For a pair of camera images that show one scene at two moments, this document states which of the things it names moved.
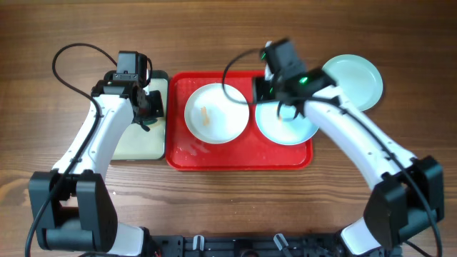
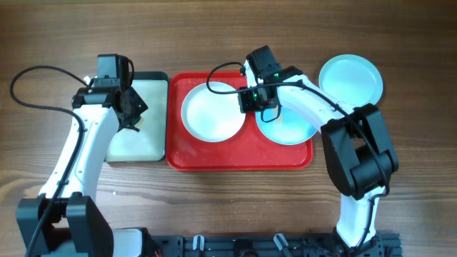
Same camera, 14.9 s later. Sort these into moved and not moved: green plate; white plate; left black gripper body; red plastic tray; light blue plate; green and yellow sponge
Moved: green and yellow sponge; left black gripper body
Not moved: white plate; green plate; red plastic tray; light blue plate
